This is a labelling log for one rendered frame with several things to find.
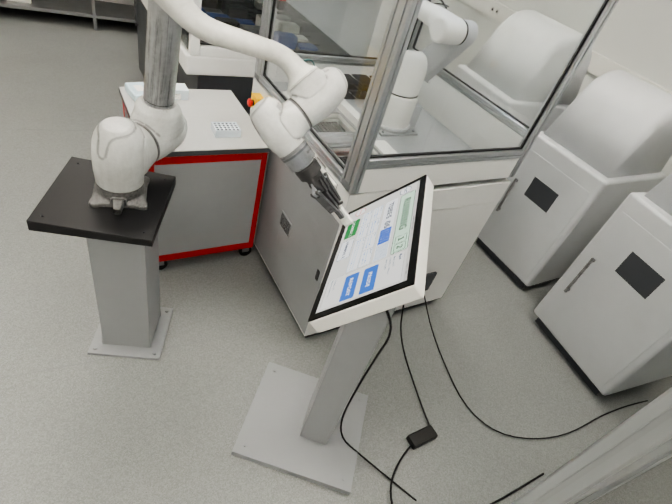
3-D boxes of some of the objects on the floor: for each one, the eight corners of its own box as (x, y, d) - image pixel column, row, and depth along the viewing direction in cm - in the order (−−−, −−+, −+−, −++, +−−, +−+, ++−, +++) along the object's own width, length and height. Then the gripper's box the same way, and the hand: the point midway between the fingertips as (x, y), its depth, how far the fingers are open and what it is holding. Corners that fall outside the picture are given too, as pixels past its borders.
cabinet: (301, 346, 224) (340, 226, 172) (235, 220, 284) (249, 104, 233) (438, 305, 271) (501, 202, 220) (357, 205, 331) (391, 106, 280)
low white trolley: (149, 277, 233) (144, 152, 184) (128, 206, 269) (118, 86, 220) (253, 259, 262) (272, 147, 213) (221, 197, 298) (230, 89, 249)
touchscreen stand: (231, 454, 176) (266, 280, 111) (268, 365, 211) (312, 192, 145) (348, 495, 176) (453, 344, 110) (366, 398, 210) (454, 240, 145)
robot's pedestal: (87, 354, 192) (59, 220, 144) (109, 303, 215) (91, 172, 166) (159, 360, 199) (155, 234, 150) (173, 309, 221) (174, 185, 172)
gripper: (308, 169, 121) (355, 231, 131) (319, 148, 131) (362, 208, 141) (288, 180, 125) (336, 240, 135) (300, 160, 135) (344, 217, 145)
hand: (343, 215), depth 137 cm, fingers closed
